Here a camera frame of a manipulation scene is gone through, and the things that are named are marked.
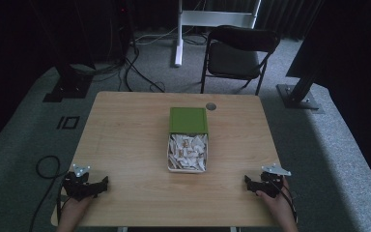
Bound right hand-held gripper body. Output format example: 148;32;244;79
258;162;293;199

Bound green box lid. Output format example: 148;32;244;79
168;106;210;135

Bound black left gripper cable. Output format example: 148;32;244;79
28;155;66;232

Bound pile of white paper pieces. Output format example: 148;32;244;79
168;133;209;171

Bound black stand with base plate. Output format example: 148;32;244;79
28;0;98;103
275;0;327;111

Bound white metal stand frame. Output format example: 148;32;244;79
173;0;263;68

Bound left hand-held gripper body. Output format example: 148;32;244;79
62;163;95;201

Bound person's left hand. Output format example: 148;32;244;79
55;193;94;232

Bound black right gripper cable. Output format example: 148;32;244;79
271;179;299;224

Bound black floor cables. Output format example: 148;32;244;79
71;0;211;94

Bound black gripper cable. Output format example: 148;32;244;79
28;155;66;232
271;179;299;224

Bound black folding chair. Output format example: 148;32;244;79
200;24;281;97

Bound person's right hand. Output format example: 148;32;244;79
255;176;300;232

